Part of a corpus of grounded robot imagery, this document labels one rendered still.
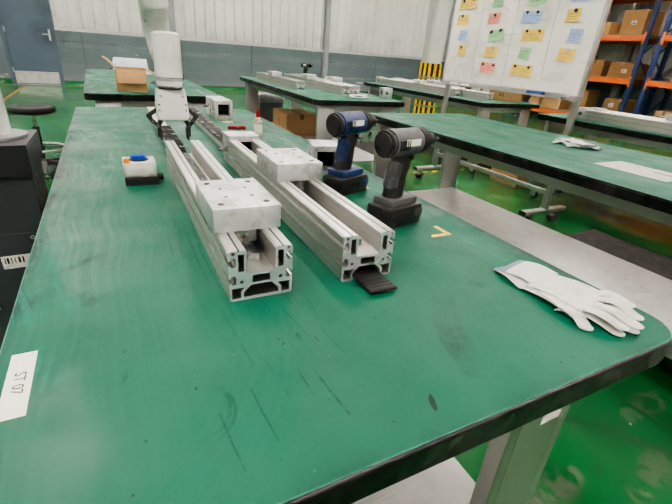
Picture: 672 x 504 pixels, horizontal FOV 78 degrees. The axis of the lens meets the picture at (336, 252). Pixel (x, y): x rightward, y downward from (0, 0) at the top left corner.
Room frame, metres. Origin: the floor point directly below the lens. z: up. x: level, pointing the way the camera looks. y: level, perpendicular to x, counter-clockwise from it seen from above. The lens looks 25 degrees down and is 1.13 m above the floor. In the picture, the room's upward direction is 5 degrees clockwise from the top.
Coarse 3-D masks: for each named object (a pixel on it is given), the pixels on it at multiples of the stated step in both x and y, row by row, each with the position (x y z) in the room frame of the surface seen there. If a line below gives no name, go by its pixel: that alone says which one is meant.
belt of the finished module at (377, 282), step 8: (360, 272) 0.65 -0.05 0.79; (368, 272) 0.65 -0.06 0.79; (376, 272) 0.66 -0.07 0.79; (360, 280) 0.62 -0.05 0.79; (368, 280) 0.62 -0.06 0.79; (376, 280) 0.63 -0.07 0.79; (384, 280) 0.63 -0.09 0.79; (368, 288) 0.60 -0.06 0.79; (376, 288) 0.60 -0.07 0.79; (384, 288) 0.60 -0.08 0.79; (392, 288) 0.61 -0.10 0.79
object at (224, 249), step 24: (168, 144) 1.20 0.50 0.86; (192, 144) 1.24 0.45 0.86; (168, 168) 1.21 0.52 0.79; (192, 168) 1.06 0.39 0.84; (216, 168) 0.98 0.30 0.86; (192, 192) 0.81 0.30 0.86; (192, 216) 0.83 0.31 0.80; (216, 240) 0.62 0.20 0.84; (264, 240) 0.62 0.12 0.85; (216, 264) 0.62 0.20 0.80; (240, 264) 0.57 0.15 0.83; (264, 264) 0.59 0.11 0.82; (288, 264) 0.58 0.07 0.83; (240, 288) 0.55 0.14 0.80; (264, 288) 0.58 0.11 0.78; (288, 288) 0.59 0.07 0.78
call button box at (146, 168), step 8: (136, 160) 1.08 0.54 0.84; (144, 160) 1.09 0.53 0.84; (152, 160) 1.10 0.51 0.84; (128, 168) 1.05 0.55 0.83; (136, 168) 1.06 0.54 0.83; (144, 168) 1.07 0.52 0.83; (152, 168) 1.08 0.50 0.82; (128, 176) 1.05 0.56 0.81; (136, 176) 1.06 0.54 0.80; (144, 176) 1.07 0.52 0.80; (152, 176) 1.08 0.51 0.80; (160, 176) 1.11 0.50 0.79; (128, 184) 1.05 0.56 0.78; (136, 184) 1.06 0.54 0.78; (144, 184) 1.07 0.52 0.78; (152, 184) 1.08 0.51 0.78
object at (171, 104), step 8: (160, 88) 1.41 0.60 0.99; (168, 88) 1.40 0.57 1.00; (176, 88) 1.42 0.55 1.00; (160, 96) 1.41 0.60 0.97; (168, 96) 1.41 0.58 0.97; (176, 96) 1.43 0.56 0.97; (184, 96) 1.44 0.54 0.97; (160, 104) 1.40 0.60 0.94; (168, 104) 1.41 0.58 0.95; (176, 104) 1.42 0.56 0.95; (184, 104) 1.44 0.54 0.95; (160, 112) 1.40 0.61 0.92; (168, 112) 1.41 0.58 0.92; (176, 112) 1.43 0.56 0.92; (184, 112) 1.44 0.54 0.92; (168, 120) 1.42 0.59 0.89; (176, 120) 1.43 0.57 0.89; (184, 120) 1.44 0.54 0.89
